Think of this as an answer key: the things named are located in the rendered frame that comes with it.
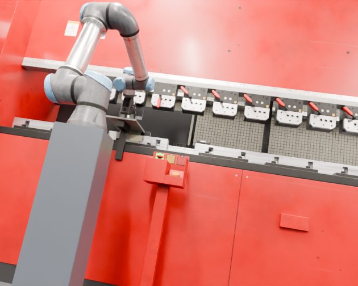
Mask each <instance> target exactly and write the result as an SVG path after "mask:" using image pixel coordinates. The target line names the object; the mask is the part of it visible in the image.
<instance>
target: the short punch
mask: <svg viewBox="0 0 358 286"><path fill-rule="evenodd" d="M135 111H136V118H135V119H139V120H141V119H142V117H143V112H144V106H141V105H136V110H135Z"/></svg>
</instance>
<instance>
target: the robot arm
mask: <svg viewBox="0 0 358 286"><path fill-rule="evenodd" d="M80 22H81V26H82V30H81V32H80V34H79V36H78V38H77V40H76V42H75V44H74V46H73V48H72V50H71V52H70V54H69V56H68V58H67V60H66V62H65V64H64V65H61V66H59V67H58V69H57V71H56V73H55V74H49V75H47V76H46V78H45V81H44V90H45V94H46V96H47V98H48V99H49V100H50V101H51V102H53V103H58V104H71V105H76V109H75V110H74V112H73V113H72V115H71V116H70V118H69V119H68V121H67V123H68V124H74V125H81V126H85V127H92V128H99V129H104V130H105V131H106V132H107V122H106V114H107V109H108V106H109V101H110V96H111V93H112V87H113V86H114V89H116V90H117V91H123V96H124V99H123V103H122V105H121V107H120V110H119V117H125V115H128V113H129V114H130V113H131V114H130V119H135V118H136V111H135V110H136V101H134V96H135V92H136V90H141V91H152V90H153V89H154V87H155V80H154V78H152V77H149V75H148V71H147V67H146V64H145V59H144V55H143V50H142V47H141V43H140V39H139V34H138V33H139V32H140V29H139V25H138V23H137V21H136V19H135V17H134V15H133V14H132V12H131V11H130V10H129V9H128V8H127V7H126V6H124V5H123V4H121V3H117V2H90V3H86V4H84V5H83V6H82V7H81V10H80ZM107 30H118V31H119V34H120V36H121V37H122V38H123V40H124V43H125V46H126V49H127V53H128V57H129V59H130V63H131V67H126V68H124V69H123V74H122V75H120V76H119V77H116V78H115V79H114V81H113V83H112V81H111V80H110V79H109V78H107V77H106V76H105V75H103V74H101V73H97V72H95V71H91V70H87V71H86V69H87V67H88V64H89V62H90V60H91V58H92V56H93V53H94V51H95V49H96V47H97V44H98V42H99V40H100V38H101V37H104V36H105V35H106V33H107ZM134 108H135V109H134Z"/></svg>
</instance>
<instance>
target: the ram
mask: <svg viewBox="0 0 358 286"><path fill-rule="evenodd" d="M90 2H117V3H121V4H123V5H124V6H126V7H127V8H128V9H129V10H130V11H131V12H132V14H133V15H134V17H135V19H136V21H137V23H138V25H139V29H140V32H139V33H138V34H139V39H140V43H141V47H142V50H143V55H144V59H145V64H146V67H147V71H148V72H151V73H161V74H170V75H179V76H184V77H194V78H203V79H212V80H217V81H227V82H236V83H245V84H250V85H260V86H269V87H278V88H283V89H293V90H302V91H311V92H320V93H326V94H335V95H344V96H353V97H358V0H41V2H40V6H39V9H38V13H37V16H36V19H35V22H34V26H33V29H32V32H31V36H30V40H29V42H28V46H27V49H26V53H25V56H24V57H29V58H38V59H44V60H53V61H62V62H66V60H67V58H68V56H69V54H70V52H71V50H72V48H73V46H74V44H75V42H76V40H77V38H78V36H79V34H80V32H81V30H82V26H81V22H80V10H81V7H82V6H83V5H84V4H86V3H90ZM68 21H74V22H80V23H79V26H78V30H77V34H76V36H68V35H65V31H66V27H67V24H68ZM89 65H95V66H104V67H110V68H119V69H124V68H126V67H131V63H130V59H129V57H128V53H127V49H126V46H125V43H124V40H123V38H122V37H121V36H120V34H119V31H118V30H107V33H106V36H105V39H100V40H99V42H98V44H97V47H96V49H95V51H94V53H93V56H92V58H91V60H90V62H89ZM22 66H24V67H25V68H26V69H27V70H31V71H36V72H45V73H54V74H55V73H56V71H57V69H58V67H59V66H58V65H50V64H41V63H35V62H26V61H23V63H22ZM153 78H154V80H155V82H162V83H171V84H177V85H178V89H181V86H182V87H184V88H185V86H194V87H203V88H208V93H212V90H214V91H215V90H216V89H217V90H227V91H236V92H239V97H244V94H247V93H250V94H259V95H267V96H271V98H270V100H271V101H276V99H277V98H279V97H282V98H290V99H299V100H303V105H307V106H308V105H309V103H311V101H314V102H323V103H332V104H336V109H339V110H340V109H341V108H342V107H344V106H355V107H358V102H352V101H346V100H337V99H328V98H319V97H313V96H304V95H296V94H286V93H281V92H272V91H263V90H254V89H245V88H239V87H230V86H221V85H212V84H207V83H198V82H189V81H180V80H174V79H165V78H156V77H153Z"/></svg>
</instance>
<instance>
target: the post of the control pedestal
mask: <svg viewBox="0 0 358 286"><path fill-rule="evenodd" d="M169 191H170V186H169V185H165V184H158V185H157V191H156V197H155V203H154V207H153V213H152V219H151V225H150V229H149V235H148V241H147V247H146V251H145V257H144V263H143V269H142V273H141V279H140V285H139V286H153V285H154V281H155V274H156V267H157V261H158V257H159V251H160V245H161V238H162V234H163V227H164V221H165V215H166V208H167V204H168V198H169Z"/></svg>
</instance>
